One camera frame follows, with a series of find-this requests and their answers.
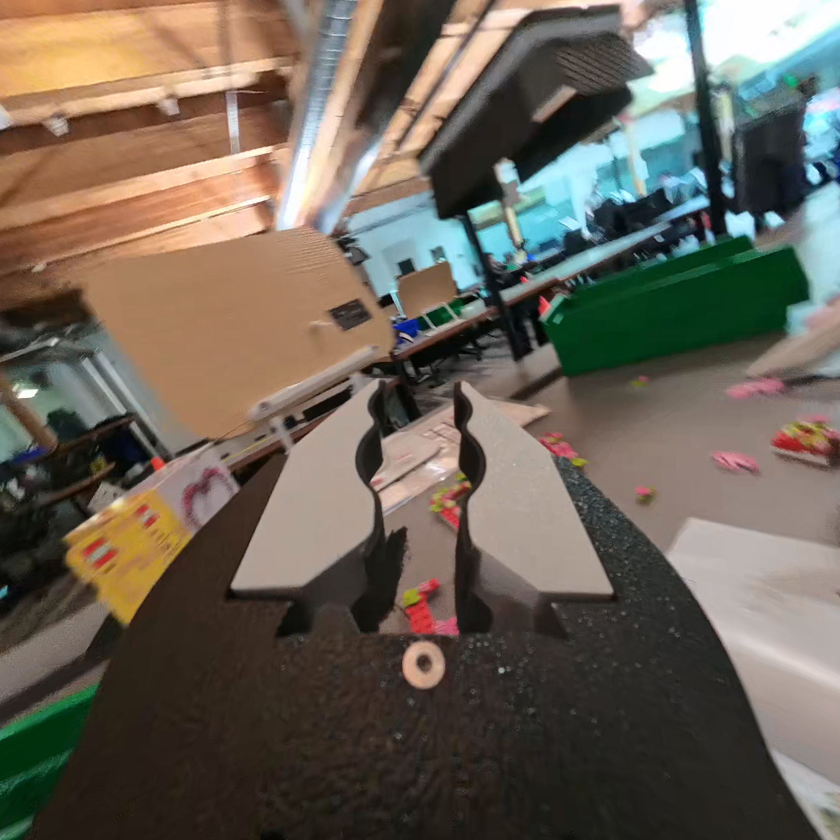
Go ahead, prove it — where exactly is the long green plastic bin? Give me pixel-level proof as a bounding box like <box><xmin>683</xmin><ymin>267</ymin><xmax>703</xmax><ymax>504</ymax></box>
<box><xmin>540</xmin><ymin>235</ymin><xmax>811</xmax><ymax>379</ymax></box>

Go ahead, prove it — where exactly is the black support pillar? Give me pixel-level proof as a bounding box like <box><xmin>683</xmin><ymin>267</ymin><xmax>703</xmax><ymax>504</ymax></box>
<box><xmin>458</xmin><ymin>215</ymin><xmax>534</xmax><ymax>363</ymax></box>
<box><xmin>681</xmin><ymin>0</ymin><xmax>731</xmax><ymax>238</ymax></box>

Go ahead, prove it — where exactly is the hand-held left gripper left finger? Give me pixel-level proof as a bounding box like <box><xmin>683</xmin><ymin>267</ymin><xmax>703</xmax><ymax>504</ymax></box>
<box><xmin>230</xmin><ymin>379</ymin><xmax>408</xmax><ymax>634</ymax></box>

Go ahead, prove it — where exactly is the green plastic storage bin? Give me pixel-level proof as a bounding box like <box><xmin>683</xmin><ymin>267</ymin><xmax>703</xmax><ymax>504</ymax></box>
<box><xmin>0</xmin><ymin>682</ymin><xmax>101</xmax><ymax>840</ymax></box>

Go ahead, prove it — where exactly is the dark tall cabinet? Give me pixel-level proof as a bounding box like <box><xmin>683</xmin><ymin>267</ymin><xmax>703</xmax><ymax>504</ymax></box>
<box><xmin>730</xmin><ymin>98</ymin><xmax>812</xmax><ymax>219</ymax></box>

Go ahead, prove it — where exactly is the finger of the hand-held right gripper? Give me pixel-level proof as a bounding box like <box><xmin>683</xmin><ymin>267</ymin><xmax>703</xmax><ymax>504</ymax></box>
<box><xmin>747</xmin><ymin>307</ymin><xmax>840</xmax><ymax>382</ymax></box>

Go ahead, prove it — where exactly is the large brown cardboard box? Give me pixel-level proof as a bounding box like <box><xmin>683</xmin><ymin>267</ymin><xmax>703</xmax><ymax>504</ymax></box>
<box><xmin>79</xmin><ymin>226</ymin><xmax>398</xmax><ymax>441</ymax></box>

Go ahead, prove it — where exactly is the open lego instruction booklet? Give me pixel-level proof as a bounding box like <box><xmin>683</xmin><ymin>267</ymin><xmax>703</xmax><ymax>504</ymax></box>
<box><xmin>663</xmin><ymin>517</ymin><xmax>840</xmax><ymax>840</ymax></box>

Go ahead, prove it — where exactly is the dark storage shelf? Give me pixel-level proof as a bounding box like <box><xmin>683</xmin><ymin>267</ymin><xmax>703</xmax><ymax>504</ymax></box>
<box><xmin>0</xmin><ymin>407</ymin><xmax>140</xmax><ymax>592</ymax></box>

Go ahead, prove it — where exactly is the long wooden work table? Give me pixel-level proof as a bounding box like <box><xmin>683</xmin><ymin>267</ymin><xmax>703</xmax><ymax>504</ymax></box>
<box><xmin>392</xmin><ymin>194</ymin><xmax>713</xmax><ymax>368</ymax></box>

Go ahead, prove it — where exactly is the yellow lego set box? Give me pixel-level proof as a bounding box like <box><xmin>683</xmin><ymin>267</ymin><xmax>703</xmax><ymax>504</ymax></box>
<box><xmin>62</xmin><ymin>449</ymin><xmax>240</xmax><ymax>624</ymax></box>

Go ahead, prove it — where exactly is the silver ventilation duct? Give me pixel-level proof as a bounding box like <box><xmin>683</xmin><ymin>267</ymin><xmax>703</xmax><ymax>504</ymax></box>
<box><xmin>274</xmin><ymin>0</ymin><xmax>389</xmax><ymax>232</ymax></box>

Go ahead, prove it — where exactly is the small brown cardboard box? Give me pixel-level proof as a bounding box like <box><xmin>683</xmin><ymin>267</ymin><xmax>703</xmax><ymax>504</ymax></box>
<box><xmin>396</xmin><ymin>261</ymin><xmax>460</xmax><ymax>317</ymax></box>

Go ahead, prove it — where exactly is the dark hanging ceiling panel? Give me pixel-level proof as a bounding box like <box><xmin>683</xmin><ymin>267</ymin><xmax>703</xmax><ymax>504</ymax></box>
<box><xmin>419</xmin><ymin>5</ymin><xmax>655</xmax><ymax>221</ymax></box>

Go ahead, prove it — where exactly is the red lego charm with loop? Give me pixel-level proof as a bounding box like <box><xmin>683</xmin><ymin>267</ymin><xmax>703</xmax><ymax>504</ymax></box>
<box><xmin>770</xmin><ymin>415</ymin><xmax>840</xmax><ymax>468</ymax></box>

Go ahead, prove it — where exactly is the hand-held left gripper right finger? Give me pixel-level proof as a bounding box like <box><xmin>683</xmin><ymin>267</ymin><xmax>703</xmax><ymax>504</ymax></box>
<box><xmin>453</xmin><ymin>381</ymin><xmax>616</xmax><ymax>634</ymax></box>

